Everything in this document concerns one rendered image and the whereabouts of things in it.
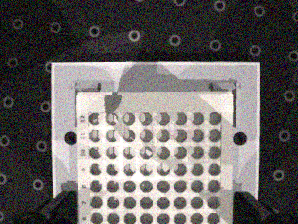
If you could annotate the white well plate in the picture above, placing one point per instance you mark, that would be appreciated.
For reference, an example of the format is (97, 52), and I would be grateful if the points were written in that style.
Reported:
(173, 119)

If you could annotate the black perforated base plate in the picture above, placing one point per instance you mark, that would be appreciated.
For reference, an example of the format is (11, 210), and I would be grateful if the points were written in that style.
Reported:
(36, 33)

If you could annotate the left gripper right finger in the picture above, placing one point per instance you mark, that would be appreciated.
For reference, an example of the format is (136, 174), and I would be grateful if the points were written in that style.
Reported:
(246, 209)

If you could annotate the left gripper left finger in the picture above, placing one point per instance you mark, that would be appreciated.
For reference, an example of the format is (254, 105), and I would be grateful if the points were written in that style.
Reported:
(61, 210)

